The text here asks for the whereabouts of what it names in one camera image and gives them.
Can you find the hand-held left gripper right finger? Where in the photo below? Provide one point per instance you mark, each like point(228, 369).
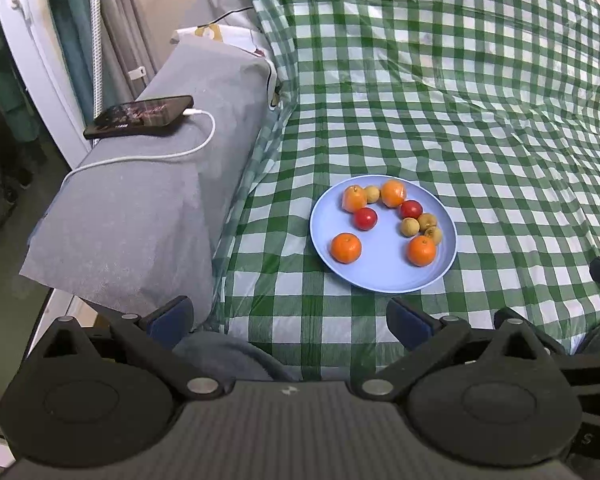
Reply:
point(410, 325)

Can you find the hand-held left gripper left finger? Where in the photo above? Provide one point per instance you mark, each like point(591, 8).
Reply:
point(172, 317)

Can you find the light blue plate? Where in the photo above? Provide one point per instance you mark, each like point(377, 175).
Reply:
point(380, 265)

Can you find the orange tangerine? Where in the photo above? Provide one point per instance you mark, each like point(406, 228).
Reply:
point(352, 197)
point(345, 247)
point(394, 193)
point(421, 250)

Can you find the yellow-brown longan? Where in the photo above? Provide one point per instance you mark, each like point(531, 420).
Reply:
point(433, 234)
point(371, 193)
point(426, 221)
point(409, 226)

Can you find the red cherry tomato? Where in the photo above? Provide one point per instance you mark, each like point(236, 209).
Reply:
point(411, 208)
point(365, 218)

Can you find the dark grey cloth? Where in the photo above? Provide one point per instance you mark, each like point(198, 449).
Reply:
point(220, 355)

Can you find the grey fabric cover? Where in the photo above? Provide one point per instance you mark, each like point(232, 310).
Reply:
point(145, 200)

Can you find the black smartphone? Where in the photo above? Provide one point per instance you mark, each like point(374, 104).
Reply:
point(140, 115)

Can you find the green white checkered cloth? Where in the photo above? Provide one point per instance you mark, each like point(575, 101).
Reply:
point(480, 110)

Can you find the green hanging garment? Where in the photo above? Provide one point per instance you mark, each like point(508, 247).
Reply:
point(17, 105)

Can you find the patterned white pillow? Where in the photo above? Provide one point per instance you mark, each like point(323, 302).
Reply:
point(230, 35)

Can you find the teal curtain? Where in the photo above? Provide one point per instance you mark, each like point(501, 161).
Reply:
point(70, 35)

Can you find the grey curtain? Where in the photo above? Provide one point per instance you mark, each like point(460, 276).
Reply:
point(125, 20)

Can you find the white hook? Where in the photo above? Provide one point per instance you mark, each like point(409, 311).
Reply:
point(21, 9)

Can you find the white wall clip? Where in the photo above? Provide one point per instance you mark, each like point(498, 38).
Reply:
point(138, 73)

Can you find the white door frame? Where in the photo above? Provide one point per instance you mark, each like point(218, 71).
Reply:
point(40, 70)

